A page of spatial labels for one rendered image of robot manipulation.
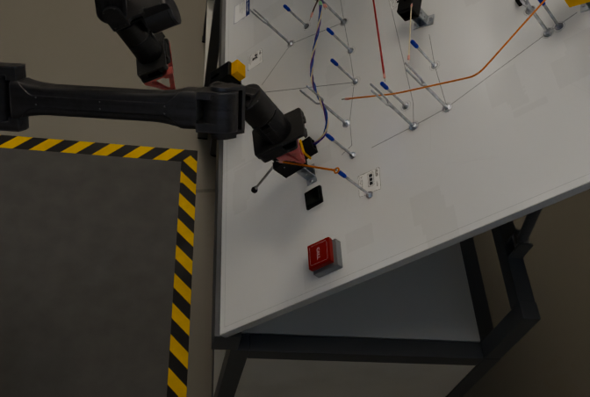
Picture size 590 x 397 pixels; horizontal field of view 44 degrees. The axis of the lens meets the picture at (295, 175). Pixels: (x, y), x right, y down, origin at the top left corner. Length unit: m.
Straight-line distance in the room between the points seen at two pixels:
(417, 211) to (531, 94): 0.27
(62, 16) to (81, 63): 0.29
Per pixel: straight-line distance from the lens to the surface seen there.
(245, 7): 2.01
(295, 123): 1.29
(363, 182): 1.38
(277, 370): 1.66
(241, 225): 1.56
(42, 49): 3.20
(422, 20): 1.50
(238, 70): 1.69
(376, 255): 1.29
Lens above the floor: 2.21
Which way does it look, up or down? 51 degrees down
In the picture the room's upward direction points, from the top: 17 degrees clockwise
